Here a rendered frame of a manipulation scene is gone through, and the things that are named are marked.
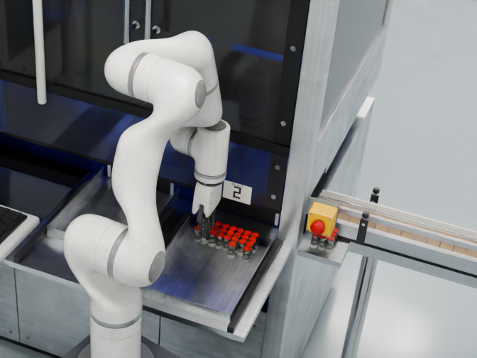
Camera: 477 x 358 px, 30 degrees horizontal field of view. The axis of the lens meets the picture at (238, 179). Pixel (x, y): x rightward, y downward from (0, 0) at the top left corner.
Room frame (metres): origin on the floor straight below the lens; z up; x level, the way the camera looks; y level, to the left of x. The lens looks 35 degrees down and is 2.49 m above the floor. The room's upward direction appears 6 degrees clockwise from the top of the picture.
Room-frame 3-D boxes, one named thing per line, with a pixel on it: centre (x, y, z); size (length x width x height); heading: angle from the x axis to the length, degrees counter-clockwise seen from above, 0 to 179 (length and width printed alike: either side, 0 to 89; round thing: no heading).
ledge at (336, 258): (2.06, -0.27, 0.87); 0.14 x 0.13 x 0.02; 163
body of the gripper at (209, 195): (1.94, 0.08, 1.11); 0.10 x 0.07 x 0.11; 162
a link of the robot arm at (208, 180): (1.94, 0.07, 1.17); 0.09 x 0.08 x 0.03; 162
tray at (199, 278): (1.88, 0.06, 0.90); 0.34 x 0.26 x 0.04; 163
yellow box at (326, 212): (2.03, -0.25, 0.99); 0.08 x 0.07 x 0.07; 163
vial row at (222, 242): (1.99, 0.03, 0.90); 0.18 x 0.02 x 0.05; 73
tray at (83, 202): (2.09, 0.35, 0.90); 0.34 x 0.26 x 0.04; 163
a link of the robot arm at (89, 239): (1.53, 0.28, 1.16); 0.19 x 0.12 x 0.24; 67
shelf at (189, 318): (1.97, 0.21, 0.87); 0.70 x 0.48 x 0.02; 73
